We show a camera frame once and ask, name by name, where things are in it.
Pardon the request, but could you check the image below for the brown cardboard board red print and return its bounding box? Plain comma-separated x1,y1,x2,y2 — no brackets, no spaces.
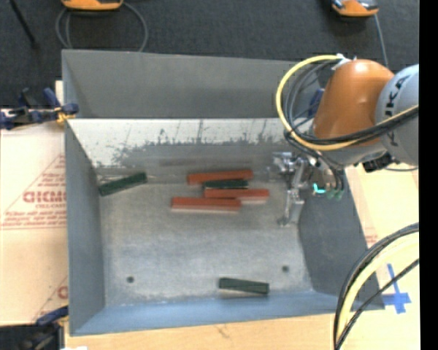
0,124,69,327

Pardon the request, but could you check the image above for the grey metal bin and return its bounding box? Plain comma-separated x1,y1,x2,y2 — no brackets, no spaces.
61,49,385,337

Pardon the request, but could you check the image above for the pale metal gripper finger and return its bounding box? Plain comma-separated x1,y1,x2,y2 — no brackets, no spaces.
272,152,297,176
276,190,305,228

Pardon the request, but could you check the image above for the dark green flat block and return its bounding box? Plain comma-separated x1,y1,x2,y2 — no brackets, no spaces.
218,277,271,297
201,179,250,191
97,171,148,197

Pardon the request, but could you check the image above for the black cylinder on white bracket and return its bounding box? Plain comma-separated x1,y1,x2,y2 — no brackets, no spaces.
362,153,393,174

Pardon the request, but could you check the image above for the red-brown flat block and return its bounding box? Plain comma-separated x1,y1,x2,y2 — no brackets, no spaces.
204,188,271,206
186,169,255,186
170,195,242,214

